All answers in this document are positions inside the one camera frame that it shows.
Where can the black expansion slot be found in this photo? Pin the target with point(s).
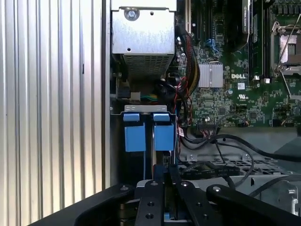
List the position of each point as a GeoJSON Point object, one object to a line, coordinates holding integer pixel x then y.
{"type": "Point", "coordinates": [197, 18]}

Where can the blue board connector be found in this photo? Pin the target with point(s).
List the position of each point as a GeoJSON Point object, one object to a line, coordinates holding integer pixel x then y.
{"type": "Point", "coordinates": [211, 46]}

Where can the silver chipset heatsink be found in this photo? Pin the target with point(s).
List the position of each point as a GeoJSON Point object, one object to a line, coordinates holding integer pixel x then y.
{"type": "Point", "coordinates": [210, 75]}

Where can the green RAM stick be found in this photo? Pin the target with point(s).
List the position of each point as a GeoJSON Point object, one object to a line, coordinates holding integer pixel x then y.
{"type": "Point", "coordinates": [256, 47]}

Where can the silver power supply unit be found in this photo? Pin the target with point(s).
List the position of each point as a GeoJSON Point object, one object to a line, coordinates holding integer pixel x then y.
{"type": "Point", "coordinates": [143, 35]}

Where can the metal locking lever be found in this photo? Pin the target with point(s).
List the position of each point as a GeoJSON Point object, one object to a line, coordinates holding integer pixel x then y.
{"type": "Point", "coordinates": [288, 43]}

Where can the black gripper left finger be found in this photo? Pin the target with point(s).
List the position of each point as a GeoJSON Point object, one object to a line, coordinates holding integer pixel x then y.
{"type": "Point", "coordinates": [150, 202]}

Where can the metal socket cover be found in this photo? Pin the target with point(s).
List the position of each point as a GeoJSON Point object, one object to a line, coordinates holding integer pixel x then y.
{"type": "Point", "coordinates": [296, 97]}

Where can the black graphics card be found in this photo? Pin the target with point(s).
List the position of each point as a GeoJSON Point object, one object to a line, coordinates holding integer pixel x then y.
{"type": "Point", "coordinates": [237, 23]}

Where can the gray metal disk bay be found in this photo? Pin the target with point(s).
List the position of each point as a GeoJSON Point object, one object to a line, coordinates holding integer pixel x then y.
{"type": "Point", "coordinates": [145, 108]}

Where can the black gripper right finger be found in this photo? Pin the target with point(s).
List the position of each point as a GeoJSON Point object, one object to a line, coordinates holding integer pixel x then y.
{"type": "Point", "coordinates": [195, 207]}

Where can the CPU socket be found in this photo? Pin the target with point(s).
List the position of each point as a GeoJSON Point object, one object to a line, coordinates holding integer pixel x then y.
{"type": "Point", "coordinates": [291, 47]}

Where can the black and gray PC case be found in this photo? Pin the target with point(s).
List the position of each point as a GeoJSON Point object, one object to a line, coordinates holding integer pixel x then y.
{"type": "Point", "coordinates": [106, 94]}

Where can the hard disk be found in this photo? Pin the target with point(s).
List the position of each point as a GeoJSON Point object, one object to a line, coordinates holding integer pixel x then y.
{"type": "Point", "coordinates": [163, 137]}

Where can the gray perforated drive cage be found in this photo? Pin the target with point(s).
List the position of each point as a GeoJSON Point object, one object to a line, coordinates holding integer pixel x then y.
{"type": "Point", "coordinates": [282, 139]}

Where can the beige expansion slot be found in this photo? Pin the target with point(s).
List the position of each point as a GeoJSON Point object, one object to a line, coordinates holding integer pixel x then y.
{"type": "Point", "coordinates": [188, 14]}

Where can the green motherboard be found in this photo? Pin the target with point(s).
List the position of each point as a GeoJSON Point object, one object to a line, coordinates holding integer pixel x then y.
{"type": "Point", "coordinates": [235, 103]}

